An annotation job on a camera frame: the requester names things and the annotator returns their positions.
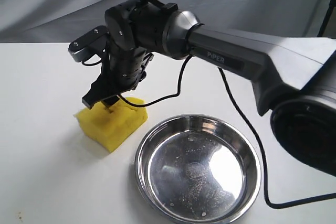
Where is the round stainless steel bowl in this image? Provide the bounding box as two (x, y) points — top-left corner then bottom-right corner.
(134, 114), (261, 223)

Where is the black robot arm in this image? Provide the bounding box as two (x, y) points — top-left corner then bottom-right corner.
(82, 0), (335, 175)

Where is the black cable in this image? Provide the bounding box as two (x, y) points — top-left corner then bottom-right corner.
(81, 0), (336, 209)

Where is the yellow sponge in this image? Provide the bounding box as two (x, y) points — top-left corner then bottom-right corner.
(75, 100), (148, 153)

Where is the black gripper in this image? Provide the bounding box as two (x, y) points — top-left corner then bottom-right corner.
(82, 47), (153, 109)

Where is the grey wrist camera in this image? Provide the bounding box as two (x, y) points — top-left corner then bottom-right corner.
(68, 26), (109, 62)

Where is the black stand pole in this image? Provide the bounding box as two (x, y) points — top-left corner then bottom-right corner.
(317, 0), (335, 37)

